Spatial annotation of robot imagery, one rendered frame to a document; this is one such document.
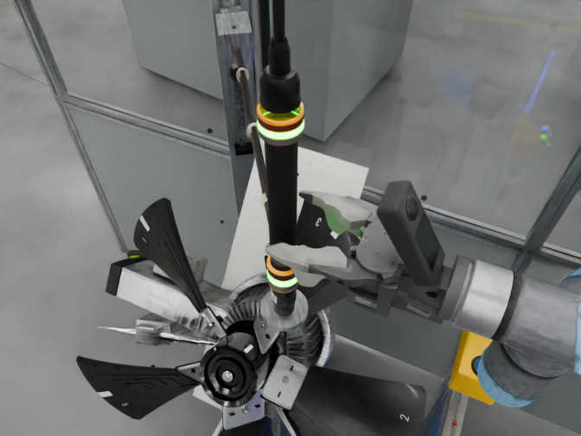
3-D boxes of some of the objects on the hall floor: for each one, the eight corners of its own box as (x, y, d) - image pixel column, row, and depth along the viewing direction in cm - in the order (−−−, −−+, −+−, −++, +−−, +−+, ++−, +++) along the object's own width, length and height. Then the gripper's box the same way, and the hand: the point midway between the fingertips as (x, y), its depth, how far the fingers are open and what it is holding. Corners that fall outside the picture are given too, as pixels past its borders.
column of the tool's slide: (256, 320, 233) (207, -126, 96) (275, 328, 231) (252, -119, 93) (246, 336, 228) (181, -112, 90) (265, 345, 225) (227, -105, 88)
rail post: (402, 455, 195) (451, 376, 135) (411, 459, 193) (466, 382, 134) (399, 464, 192) (448, 389, 133) (409, 469, 191) (462, 395, 132)
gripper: (431, 368, 52) (257, 298, 58) (461, 265, 61) (306, 212, 66) (451, 330, 45) (252, 254, 51) (482, 220, 54) (308, 165, 60)
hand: (290, 217), depth 56 cm, fingers open, 8 cm apart
